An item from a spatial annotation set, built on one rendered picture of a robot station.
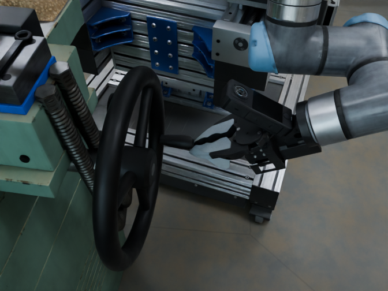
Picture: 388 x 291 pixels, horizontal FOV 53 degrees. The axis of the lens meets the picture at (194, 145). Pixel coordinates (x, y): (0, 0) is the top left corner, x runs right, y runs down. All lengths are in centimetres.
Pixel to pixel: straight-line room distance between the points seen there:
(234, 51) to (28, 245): 58
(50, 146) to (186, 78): 75
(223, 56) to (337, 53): 38
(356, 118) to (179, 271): 93
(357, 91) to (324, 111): 5
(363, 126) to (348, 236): 97
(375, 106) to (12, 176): 47
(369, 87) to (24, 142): 44
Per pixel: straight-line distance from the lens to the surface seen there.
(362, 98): 57
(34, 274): 75
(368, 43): 62
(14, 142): 49
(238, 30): 88
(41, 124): 46
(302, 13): 58
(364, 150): 177
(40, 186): 51
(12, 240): 65
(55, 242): 79
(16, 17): 52
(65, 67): 48
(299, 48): 60
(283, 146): 63
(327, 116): 57
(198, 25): 106
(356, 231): 153
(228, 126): 65
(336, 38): 61
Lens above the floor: 126
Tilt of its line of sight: 50 degrees down
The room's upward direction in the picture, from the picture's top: straight up
